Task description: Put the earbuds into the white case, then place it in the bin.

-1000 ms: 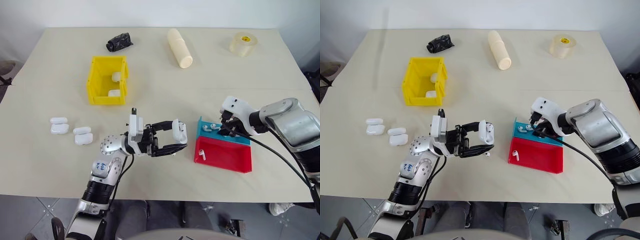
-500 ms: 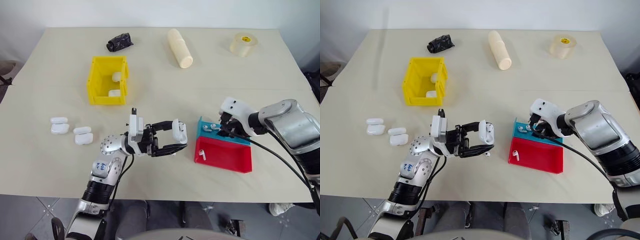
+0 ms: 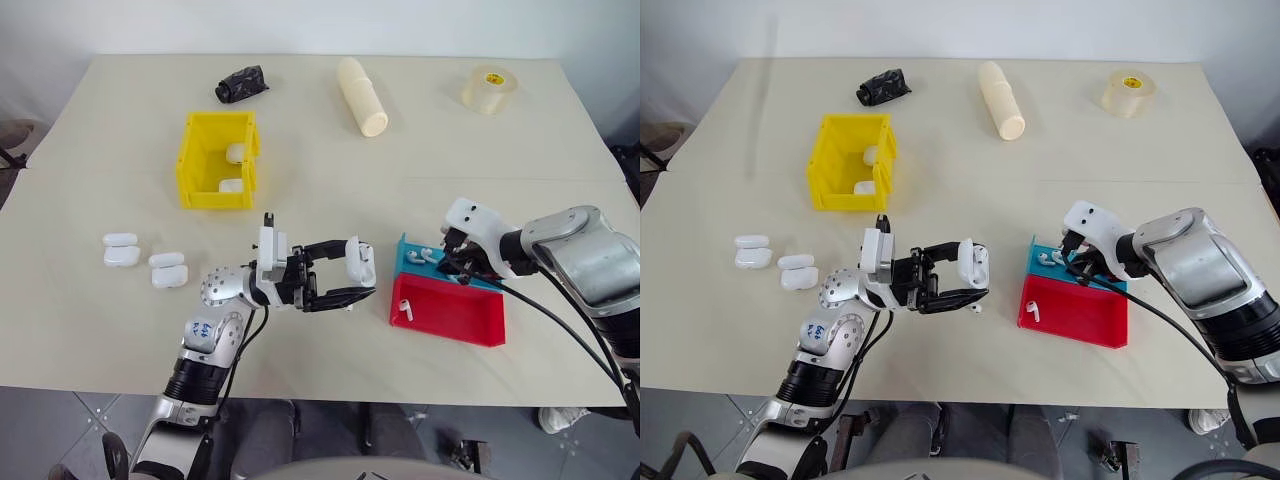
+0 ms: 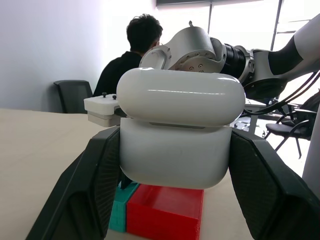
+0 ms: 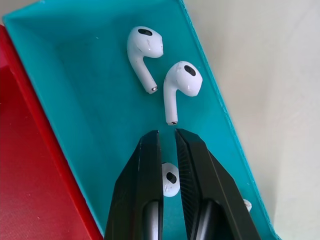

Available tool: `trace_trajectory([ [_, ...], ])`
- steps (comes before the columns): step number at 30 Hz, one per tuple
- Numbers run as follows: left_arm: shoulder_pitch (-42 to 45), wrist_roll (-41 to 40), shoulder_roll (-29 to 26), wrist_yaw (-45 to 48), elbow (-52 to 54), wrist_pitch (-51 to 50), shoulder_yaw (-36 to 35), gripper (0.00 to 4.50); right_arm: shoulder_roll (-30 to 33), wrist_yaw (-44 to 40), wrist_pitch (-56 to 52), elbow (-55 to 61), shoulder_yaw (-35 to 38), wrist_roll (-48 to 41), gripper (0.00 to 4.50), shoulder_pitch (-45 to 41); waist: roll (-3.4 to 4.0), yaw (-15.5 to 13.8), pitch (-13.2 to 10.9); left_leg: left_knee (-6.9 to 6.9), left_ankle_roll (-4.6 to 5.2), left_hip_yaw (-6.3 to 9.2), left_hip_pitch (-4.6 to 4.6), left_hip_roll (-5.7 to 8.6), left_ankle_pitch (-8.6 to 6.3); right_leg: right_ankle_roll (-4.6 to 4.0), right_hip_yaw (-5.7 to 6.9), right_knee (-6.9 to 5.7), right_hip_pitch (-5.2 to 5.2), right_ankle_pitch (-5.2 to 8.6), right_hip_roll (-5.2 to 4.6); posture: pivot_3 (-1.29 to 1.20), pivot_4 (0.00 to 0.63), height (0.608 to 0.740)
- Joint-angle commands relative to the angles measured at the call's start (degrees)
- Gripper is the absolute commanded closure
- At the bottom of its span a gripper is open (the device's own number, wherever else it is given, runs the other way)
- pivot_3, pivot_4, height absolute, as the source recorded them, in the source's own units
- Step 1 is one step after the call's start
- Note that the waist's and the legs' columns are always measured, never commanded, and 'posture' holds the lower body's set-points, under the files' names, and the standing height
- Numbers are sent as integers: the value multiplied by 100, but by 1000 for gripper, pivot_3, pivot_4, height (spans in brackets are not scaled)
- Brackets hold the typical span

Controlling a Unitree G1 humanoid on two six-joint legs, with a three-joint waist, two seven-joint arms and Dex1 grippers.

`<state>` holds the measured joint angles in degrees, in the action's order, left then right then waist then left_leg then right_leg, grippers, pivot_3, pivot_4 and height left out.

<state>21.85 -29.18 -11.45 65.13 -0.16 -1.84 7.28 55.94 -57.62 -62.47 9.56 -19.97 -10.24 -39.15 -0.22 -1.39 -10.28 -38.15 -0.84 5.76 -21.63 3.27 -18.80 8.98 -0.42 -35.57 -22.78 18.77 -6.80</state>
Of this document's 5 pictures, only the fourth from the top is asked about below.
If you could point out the red plastic tray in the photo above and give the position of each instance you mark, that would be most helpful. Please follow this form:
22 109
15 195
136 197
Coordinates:
165 212

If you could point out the person in black top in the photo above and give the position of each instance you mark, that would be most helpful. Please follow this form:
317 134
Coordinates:
120 67

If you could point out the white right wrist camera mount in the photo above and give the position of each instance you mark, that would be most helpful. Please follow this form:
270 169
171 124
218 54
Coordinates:
100 110

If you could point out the white earbud case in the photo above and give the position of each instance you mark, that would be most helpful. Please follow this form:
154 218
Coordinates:
175 150

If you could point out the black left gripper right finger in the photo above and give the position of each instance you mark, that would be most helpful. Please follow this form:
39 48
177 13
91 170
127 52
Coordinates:
270 190

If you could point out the black folding chair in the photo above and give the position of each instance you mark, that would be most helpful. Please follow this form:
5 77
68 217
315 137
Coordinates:
287 127

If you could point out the teal plastic tray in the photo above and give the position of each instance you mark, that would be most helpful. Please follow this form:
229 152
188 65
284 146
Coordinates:
120 210

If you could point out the dark office chair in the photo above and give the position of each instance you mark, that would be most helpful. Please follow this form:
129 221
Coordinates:
72 96

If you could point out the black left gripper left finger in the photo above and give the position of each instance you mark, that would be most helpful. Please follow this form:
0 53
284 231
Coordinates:
82 190

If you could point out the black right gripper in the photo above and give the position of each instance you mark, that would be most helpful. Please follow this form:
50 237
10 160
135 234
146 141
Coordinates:
118 112

